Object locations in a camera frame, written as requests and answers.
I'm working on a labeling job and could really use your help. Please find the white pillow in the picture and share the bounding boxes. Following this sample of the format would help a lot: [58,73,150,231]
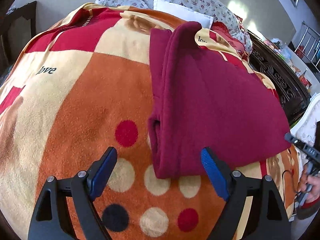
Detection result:
[153,0,214,29]

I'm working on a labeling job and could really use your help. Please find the maroon fleece garment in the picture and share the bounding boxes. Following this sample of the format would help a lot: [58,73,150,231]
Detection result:
[148,22,290,179]

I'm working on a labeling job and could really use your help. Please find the dark wooden side table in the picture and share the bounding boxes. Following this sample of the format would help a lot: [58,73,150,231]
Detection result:
[1,1,37,74]

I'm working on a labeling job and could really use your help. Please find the person right hand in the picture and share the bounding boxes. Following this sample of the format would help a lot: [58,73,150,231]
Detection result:
[297,164,320,203]

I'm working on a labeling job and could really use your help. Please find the red heart cushion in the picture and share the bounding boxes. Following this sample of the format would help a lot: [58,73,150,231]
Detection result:
[210,22,247,59]

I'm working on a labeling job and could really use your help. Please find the orange red patterned blanket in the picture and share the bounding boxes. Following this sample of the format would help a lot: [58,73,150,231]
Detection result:
[1,3,299,239]

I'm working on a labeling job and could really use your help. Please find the metal stair railing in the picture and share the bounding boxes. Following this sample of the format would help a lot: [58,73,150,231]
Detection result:
[294,21,320,73]

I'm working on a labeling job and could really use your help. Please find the white ornate chair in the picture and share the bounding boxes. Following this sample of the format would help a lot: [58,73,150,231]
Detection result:
[290,92,320,156]

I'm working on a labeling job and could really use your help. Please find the dark carved wooden headboard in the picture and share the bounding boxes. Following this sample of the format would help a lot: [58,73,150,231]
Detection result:
[248,31,311,127]

